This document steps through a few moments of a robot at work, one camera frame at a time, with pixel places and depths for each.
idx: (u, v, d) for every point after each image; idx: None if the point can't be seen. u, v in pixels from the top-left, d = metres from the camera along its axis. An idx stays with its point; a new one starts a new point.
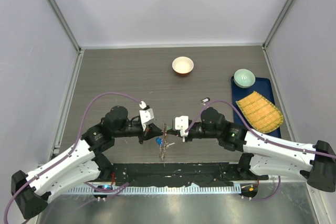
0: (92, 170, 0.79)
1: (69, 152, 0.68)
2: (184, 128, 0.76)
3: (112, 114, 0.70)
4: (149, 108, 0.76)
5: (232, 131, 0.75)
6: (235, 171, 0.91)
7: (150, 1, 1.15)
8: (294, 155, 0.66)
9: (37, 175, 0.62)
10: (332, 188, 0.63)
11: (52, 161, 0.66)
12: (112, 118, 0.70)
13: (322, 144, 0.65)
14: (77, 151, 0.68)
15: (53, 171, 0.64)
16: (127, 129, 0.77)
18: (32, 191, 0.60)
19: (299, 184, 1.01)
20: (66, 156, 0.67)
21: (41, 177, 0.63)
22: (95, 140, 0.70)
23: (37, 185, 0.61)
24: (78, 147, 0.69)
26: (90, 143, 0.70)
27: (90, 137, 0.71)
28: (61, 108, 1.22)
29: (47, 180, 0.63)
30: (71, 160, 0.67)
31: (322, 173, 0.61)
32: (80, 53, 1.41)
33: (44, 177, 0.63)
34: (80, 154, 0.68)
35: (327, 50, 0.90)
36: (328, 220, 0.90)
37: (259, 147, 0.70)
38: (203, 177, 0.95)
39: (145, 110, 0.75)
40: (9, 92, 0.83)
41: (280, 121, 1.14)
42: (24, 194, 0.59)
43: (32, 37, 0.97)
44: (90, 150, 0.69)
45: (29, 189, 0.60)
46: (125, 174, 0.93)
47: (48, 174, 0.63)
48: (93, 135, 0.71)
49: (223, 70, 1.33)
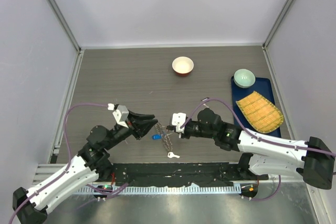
0: (89, 175, 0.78)
1: (65, 168, 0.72)
2: (179, 124, 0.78)
3: (92, 137, 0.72)
4: (117, 105, 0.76)
5: (227, 131, 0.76)
6: (235, 171, 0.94)
7: (150, 0, 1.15)
8: (286, 152, 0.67)
9: (36, 191, 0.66)
10: (327, 184, 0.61)
11: (50, 178, 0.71)
12: (93, 141, 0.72)
13: (314, 140, 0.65)
14: (73, 167, 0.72)
15: (52, 188, 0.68)
16: (116, 136, 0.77)
18: (33, 206, 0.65)
19: (299, 184, 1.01)
20: (64, 172, 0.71)
21: (40, 193, 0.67)
22: (90, 157, 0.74)
23: (37, 201, 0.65)
24: (73, 163, 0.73)
26: (86, 159, 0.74)
27: (85, 153, 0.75)
28: (61, 109, 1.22)
29: (46, 195, 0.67)
30: (69, 175, 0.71)
31: (313, 169, 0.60)
32: (80, 54, 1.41)
33: (44, 193, 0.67)
34: (77, 170, 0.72)
35: (327, 49, 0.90)
36: (328, 220, 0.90)
37: (252, 145, 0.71)
38: (203, 177, 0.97)
39: (115, 109, 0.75)
40: (9, 92, 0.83)
41: (280, 121, 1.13)
42: (25, 210, 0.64)
43: (32, 36, 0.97)
44: (86, 165, 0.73)
45: (30, 204, 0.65)
46: (125, 174, 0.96)
47: (47, 191, 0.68)
48: (88, 152, 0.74)
49: (223, 70, 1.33)
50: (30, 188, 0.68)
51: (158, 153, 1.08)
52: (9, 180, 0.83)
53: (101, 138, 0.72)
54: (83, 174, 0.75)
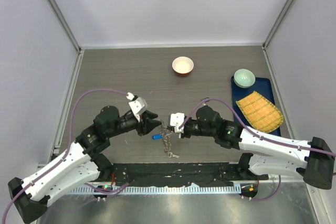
0: (91, 171, 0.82)
1: (62, 157, 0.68)
2: (178, 125, 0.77)
3: (101, 116, 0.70)
4: (137, 97, 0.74)
5: (228, 129, 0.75)
6: (235, 171, 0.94)
7: (150, 0, 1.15)
8: (289, 152, 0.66)
9: (32, 182, 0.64)
10: (328, 185, 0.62)
11: (47, 167, 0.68)
12: (102, 119, 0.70)
13: (316, 140, 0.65)
14: (71, 155, 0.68)
15: (48, 178, 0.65)
16: (122, 126, 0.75)
18: (28, 198, 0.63)
19: (299, 184, 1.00)
20: (61, 160, 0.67)
21: (36, 183, 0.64)
22: (89, 142, 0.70)
23: (32, 192, 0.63)
24: (72, 150, 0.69)
26: (84, 146, 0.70)
27: (84, 139, 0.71)
28: (61, 109, 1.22)
29: (42, 185, 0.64)
30: (65, 164, 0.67)
31: (315, 169, 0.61)
32: (80, 54, 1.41)
33: (40, 183, 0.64)
34: (74, 158, 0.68)
35: (327, 49, 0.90)
36: (328, 220, 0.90)
37: (253, 144, 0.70)
38: (203, 176, 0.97)
39: (134, 101, 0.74)
40: (9, 92, 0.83)
41: (280, 121, 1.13)
42: (21, 201, 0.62)
43: (32, 36, 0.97)
44: (84, 153, 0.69)
45: (25, 196, 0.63)
46: (125, 174, 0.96)
47: (43, 181, 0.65)
48: (87, 138, 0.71)
49: (223, 70, 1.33)
50: (25, 179, 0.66)
51: (157, 153, 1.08)
52: (9, 181, 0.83)
53: (111, 118, 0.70)
54: (82, 163, 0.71)
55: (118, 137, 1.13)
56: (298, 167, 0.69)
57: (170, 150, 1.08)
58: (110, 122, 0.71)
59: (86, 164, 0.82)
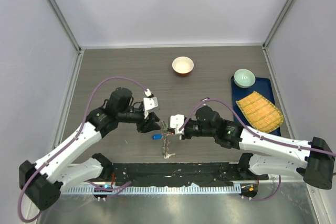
0: (95, 166, 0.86)
1: (75, 135, 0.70)
2: (178, 126, 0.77)
3: (116, 94, 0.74)
4: (154, 97, 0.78)
5: (228, 129, 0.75)
6: (235, 171, 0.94)
7: (150, 0, 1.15)
8: (290, 152, 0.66)
9: (46, 162, 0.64)
10: (328, 185, 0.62)
11: (59, 147, 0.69)
12: (117, 97, 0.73)
13: (317, 140, 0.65)
14: (83, 133, 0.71)
15: (62, 157, 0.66)
16: (128, 115, 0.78)
18: (44, 179, 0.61)
19: (299, 184, 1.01)
20: (73, 138, 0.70)
21: (51, 163, 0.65)
22: (99, 120, 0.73)
23: (48, 171, 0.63)
24: (83, 129, 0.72)
26: (95, 124, 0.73)
27: (94, 118, 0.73)
28: (61, 109, 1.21)
29: (58, 165, 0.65)
30: (79, 141, 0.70)
31: (316, 169, 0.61)
32: (80, 53, 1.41)
33: (55, 163, 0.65)
34: (87, 136, 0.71)
35: (327, 49, 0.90)
36: (328, 220, 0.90)
37: (254, 144, 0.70)
38: (203, 176, 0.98)
39: (149, 98, 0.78)
40: (9, 92, 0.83)
41: (280, 121, 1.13)
42: (37, 182, 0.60)
43: (32, 36, 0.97)
44: (96, 130, 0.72)
45: (41, 177, 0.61)
46: (125, 174, 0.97)
47: (58, 160, 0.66)
48: (96, 116, 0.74)
49: (223, 70, 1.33)
50: (38, 161, 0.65)
51: (157, 153, 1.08)
52: (8, 181, 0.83)
53: (125, 97, 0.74)
54: (92, 142, 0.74)
55: (118, 137, 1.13)
56: (298, 167, 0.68)
57: (169, 152, 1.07)
58: (123, 102, 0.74)
59: (90, 160, 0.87)
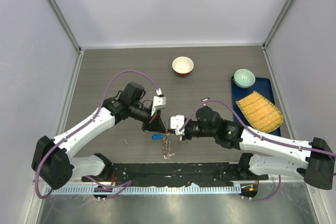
0: (99, 162, 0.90)
1: (92, 117, 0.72)
2: (178, 127, 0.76)
3: (131, 85, 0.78)
4: (164, 96, 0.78)
5: (228, 129, 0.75)
6: (235, 171, 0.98)
7: (150, 0, 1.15)
8: (290, 152, 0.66)
9: (65, 138, 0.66)
10: (328, 185, 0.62)
11: (76, 126, 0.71)
12: (133, 87, 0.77)
13: (317, 140, 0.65)
14: (100, 116, 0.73)
15: (80, 134, 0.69)
16: (136, 110, 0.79)
18: (63, 152, 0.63)
19: (299, 184, 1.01)
20: (91, 120, 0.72)
21: (69, 139, 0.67)
22: (114, 107, 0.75)
23: (67, 147, 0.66)
24: (100, 113, 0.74)
26: (109, 110, 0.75)
27: (109, 105, 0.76)
28: (61, 108, 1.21)
29: (75, 142, 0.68)
30: (95, 123, 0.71)
31: (316, 170, 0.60)
32: (80, 53, 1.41)
33: (73, 139, 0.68)
34: (103, 118, 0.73)
35: (327, 49, 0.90)
36: (328, 220, 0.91)
37: (254, 144, 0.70)
38: (203, 176, 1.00)
39: (159, 97, 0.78)
40: (9, 91, 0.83)
41: (280, 121, 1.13)
42: (54, 157, 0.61)
43: (32, 37, 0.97)
44: (111, 115, 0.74)
45: (59, 151, 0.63)
46: (125, 174, 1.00)
47: (76, 137, 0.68)
48: (112, 104, 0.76)
49: (223, 70, 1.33)
50: (55, 137, 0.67)
51: (157, 153, 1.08)
52: (8, 181, 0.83)
53: (138, 89, 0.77)
54: (107, 127, 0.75)
55: (118, 137, 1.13)
56: (299, 167, 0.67)
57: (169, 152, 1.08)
58: (136, 94, 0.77)
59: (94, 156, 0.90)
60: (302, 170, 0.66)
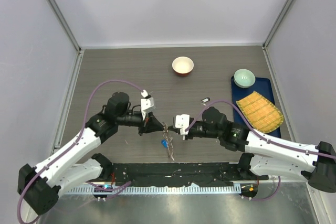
0: (95, 167, 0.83)
1: (75, 140, 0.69)
2: (184, 127, 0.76)
3: (113, 99, 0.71)
4: (150, 96, 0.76)
5: (233, 131, 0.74)
6: (235, 171, 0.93)
7: (150, 0, 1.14)
8: (297, 156, 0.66)
9: (46, 166, 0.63)
10: (333, 189, 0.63)
11: (59, 151, 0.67)
12: (115, 103, 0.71)
13: (324, 145, 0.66)
14: (83, 138, 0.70)
15: (62, 160, 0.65)
16: (127, 118, 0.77)
18: (44, 182, 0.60)
19: (299, 184, 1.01)
20: (74, 144, 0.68)
21: (51, 167, 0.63)
22: (99, 127, 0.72)
23: (48, 175, 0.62)
24: (84, 135, 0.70)
26: (94, 130, 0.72)
27: (94, 124, 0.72)
28: (61, 109, 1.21)
29: (58, 169, 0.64)
30: (79, 147, 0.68)
31: (324, 174, 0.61)
32: (80, 53, 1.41)
33: (55, 167, 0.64)
34: (87, 141, 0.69)
35: (327, 49, 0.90)
36: (328, 220, 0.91)
37: (261, 147, 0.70)
38: (203, 177, 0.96)
39: (146, 99, 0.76)
40: (9, 91, 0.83)
41: (280, 121, 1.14)
42: (36, 186, 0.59)
43: (32, 37, 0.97)
44: (96, 136, 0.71)
45: (40, 180, 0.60)
46: (125, 174, 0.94)
47: (58, 164, 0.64)
48: (97, 122, 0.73)
49: (223, 70, 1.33)
50: (38, 165, 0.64)
51: (157, 153, 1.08)
52: (8, 181, 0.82)
53: (122, 102, 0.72)
54: (92, 148, 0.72)
55: (118, 137, 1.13)
56: (304, 170, 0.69)
57: None
58: (121, 108, 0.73)
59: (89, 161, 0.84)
60: (306, 173, 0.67)
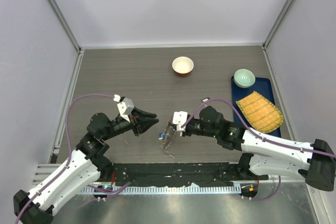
0: (92, 174, 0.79)
1: (66, 164, 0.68)
2: (180, 124, 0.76)
3: (92, 125, 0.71)
4: (124, 98, 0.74)
5: (230, 130, 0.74)
6: (235, 171, 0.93)
7: (150, 0, 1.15)
8: (292, 153, 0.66)
9: (38, 191, 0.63)
10: (329, 187, 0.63)
11: (51, 176, 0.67)
12: (94, 129, 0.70)
13: (319, 142, 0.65)
14: (74, 162, 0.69)
15: (54, 185, 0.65)
16: (116, 129, 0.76)
18: (37, 207, 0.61)
19: (299, 184, 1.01)
20: (64, 168, 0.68)
21: (43, 192, 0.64)
22: (90, 149, 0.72)
23: (40, 200, 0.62)
24: (74, 157, 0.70)
26: (85, 152, 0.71)
27: (84, 147, 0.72)
28: (61, 109, 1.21)
29: (49, 194, 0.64)
30: (70, 171, 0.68)
31: (318, 171, 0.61)
32: (80, 53, 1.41)
33: (46, 192, 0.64)
34: (77, 164, 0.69)
35: (327, 49, 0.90)
36: (328, 220, 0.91)
37: (256, 145, 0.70)
38: (203, 177, 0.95)
39: (121, 102, 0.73)
40: (9, 91, 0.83)
41: (280, 121, 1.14)
42: (30, 211, 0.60)
43: (32, 37, 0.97)
44: (86, 158, 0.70)
45: (33, 205, 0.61)
46: (125, 174, 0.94)
47: (50, 189, 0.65)
48: (87, 144, 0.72)
49: (223, 70, 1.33)
50: (31, 190, 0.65)
51: (157, 153, 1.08)
52: (9, 181, 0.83)
53: (102, 126, 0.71)
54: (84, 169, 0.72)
55: (118, 137, 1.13)
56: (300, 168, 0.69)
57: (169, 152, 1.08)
58: (103, 129, 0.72)
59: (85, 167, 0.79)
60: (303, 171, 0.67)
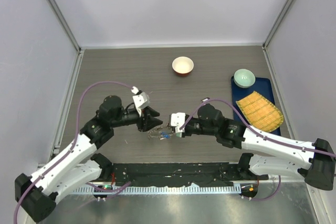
0: (94, 169, 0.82)
1: (70, 148, 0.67)
2: (178, 125, 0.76)
3: (105, 105, 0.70)
4: (142, 92, 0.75)
5: (230, 128, 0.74)
6: (235, 171, 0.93)
7: (150, 0, 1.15)
8: (293, 152, 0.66)
9: (41, 174, 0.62)
10: (330, 187, 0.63)
11: (54, 160, 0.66)
12: (106, 109, 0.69)
13: (321, 142, 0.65)
14: (79, 146, 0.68)
15: (58, 169, 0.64)
16: (124, 118, 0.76)
18: (40, 191, 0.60)
19: (299, 184, 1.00)
20: (69, 151, 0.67)
21: (46, 176, 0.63)
22: (95, 132, 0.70)
23: (43, 184, 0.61)
24: (78, 141, 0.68)
26: (90, 136, 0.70)
27: (88, 130, 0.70)
28: (60, 109, 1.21)
29: (52, 178, 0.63)
30: (74, 155, 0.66)
31: (319, 171, 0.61)
32: (80, 53, 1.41)
33: (50, 176, 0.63)
34: (82, 148, 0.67)
35: (327, 49, 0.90)
36: (328, 220, 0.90)
37: (257, 144, 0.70)
38: (203, 177, 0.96)
39: (138, 95, 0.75)
40: (9, 90, 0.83)
41: (280, 121, 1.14)
42: (32, 195, 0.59)
43: (32, 37, 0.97)
44: (91, 142, 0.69)
45: (36, 189, 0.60)
46: (125, 174, 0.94)
47: (53, 173, 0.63)
48: (92, 128, 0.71)
49: (223, 70, 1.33)
50: (33, 173, 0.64)
51: (157, 153, 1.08)
52: (8, 180, 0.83)
53: (114, 108, 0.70)
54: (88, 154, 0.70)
55: (118, 137, 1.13)
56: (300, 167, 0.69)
57: (169, 152, 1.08)
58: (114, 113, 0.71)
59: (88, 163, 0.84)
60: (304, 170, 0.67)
